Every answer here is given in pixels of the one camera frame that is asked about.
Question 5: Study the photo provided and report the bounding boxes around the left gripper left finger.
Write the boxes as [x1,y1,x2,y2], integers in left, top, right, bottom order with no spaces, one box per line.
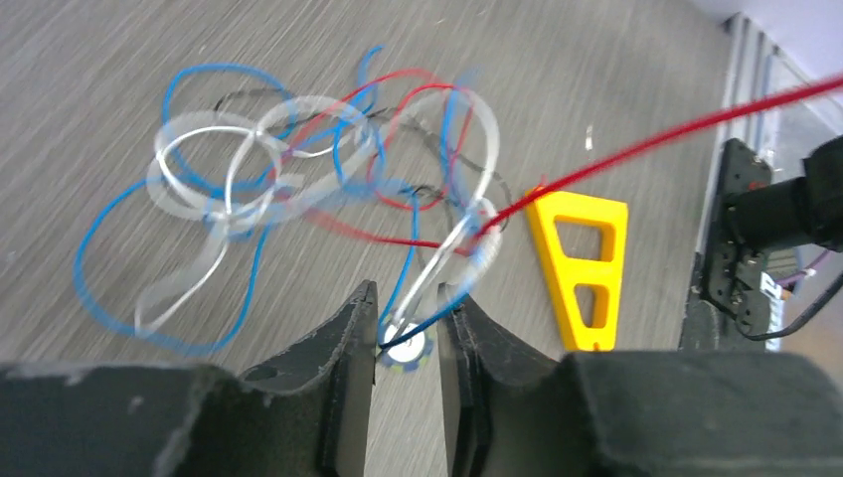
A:
[1,280,378,476]

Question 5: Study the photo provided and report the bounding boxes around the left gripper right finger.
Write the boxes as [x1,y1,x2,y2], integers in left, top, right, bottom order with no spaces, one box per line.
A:
[437,298,842,476]

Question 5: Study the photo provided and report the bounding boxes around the white wire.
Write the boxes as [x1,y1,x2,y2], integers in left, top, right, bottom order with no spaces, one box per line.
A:
[134,88,503,334]

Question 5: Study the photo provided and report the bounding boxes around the red wire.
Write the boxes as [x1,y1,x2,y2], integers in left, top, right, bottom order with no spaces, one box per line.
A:
[289,68,843,258]

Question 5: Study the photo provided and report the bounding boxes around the black wire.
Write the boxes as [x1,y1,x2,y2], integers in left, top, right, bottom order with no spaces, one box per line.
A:
[214,86,514,232]

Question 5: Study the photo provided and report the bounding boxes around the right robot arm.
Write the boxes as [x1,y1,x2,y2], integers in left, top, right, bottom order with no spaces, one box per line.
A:
[726,136,842,252]

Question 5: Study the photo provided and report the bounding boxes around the yellow triangular plastic piece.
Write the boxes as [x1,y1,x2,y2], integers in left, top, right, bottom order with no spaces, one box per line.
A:
[525,187,629,352]

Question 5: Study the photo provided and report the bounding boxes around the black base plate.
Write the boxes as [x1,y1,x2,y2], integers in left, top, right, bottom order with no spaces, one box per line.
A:
[678,138,772,352]

